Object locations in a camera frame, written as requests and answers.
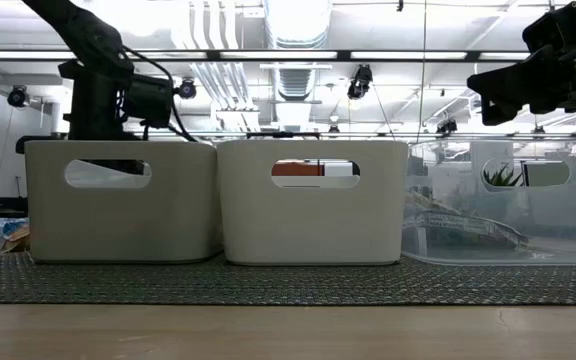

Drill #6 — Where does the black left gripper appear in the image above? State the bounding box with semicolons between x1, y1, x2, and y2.
15;59;143;154

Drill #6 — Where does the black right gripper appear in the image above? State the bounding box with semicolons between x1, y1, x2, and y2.
467;2;576;126

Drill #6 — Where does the green orange granola bar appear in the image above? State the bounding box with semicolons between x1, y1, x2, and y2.
414;219;525;250

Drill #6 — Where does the small artificial green plant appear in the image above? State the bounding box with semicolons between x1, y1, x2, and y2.
482;162;525;188

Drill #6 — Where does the grey plastic bin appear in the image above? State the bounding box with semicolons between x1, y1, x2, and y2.
23;139;224;265

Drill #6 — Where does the clear plastic bin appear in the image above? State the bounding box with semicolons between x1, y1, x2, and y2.
401;138;576;267

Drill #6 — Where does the red office partition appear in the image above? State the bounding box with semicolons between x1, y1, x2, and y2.
271;162;327;177

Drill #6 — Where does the white plastic bin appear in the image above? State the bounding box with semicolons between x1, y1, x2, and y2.
216;138;410;266

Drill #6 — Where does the dark ribbed placemat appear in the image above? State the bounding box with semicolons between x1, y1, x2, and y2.
0;251;576;306

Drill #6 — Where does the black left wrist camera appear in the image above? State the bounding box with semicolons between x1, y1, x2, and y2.
126;73;175;129

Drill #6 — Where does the black metal frame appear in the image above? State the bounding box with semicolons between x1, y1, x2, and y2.
0;48;576;141

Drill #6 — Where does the silver ventilation duct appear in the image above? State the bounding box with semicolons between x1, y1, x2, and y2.
262;0;334;101

